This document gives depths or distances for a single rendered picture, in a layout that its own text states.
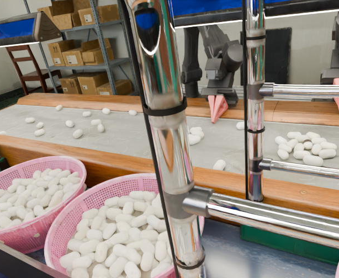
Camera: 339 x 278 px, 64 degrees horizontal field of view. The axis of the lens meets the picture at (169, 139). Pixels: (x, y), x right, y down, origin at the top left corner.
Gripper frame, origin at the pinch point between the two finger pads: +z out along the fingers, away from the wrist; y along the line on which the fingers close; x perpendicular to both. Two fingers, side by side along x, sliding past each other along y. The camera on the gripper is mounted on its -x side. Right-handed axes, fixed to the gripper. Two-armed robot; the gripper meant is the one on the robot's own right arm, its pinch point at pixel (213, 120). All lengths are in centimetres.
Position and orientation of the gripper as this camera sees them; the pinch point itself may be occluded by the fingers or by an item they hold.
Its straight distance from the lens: 81.2
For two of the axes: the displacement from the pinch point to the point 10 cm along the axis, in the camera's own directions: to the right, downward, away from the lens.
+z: -2.7, 9.2, -2.8
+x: 4.1, 3.8, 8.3
